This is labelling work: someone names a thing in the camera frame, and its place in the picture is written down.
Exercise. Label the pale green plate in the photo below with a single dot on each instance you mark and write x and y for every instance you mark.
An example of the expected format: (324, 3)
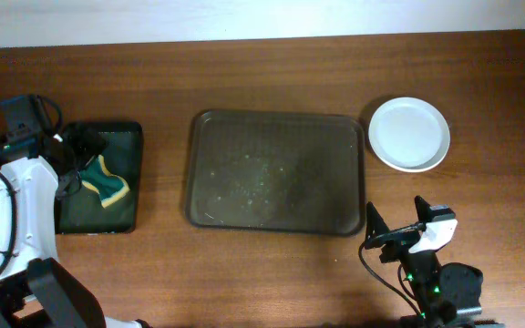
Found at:
(409, 134)

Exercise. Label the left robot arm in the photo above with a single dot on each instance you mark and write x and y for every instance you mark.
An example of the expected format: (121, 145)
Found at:
(35, 289)

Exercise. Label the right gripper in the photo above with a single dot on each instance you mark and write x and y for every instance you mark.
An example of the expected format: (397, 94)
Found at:
(399, 241)

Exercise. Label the brown serving tray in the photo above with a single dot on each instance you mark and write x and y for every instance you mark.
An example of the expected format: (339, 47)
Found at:
(276, 171)

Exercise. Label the black water tray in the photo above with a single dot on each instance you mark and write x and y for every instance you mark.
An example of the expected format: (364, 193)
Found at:
(78, 210)

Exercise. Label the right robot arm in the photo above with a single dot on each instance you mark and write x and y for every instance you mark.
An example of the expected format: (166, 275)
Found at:
(440, 295)

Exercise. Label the green yellow sponge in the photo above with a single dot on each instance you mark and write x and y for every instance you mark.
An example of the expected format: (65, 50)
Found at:
(109, 187)

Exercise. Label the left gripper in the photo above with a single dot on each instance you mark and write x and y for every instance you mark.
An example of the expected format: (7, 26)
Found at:
(75, 152)

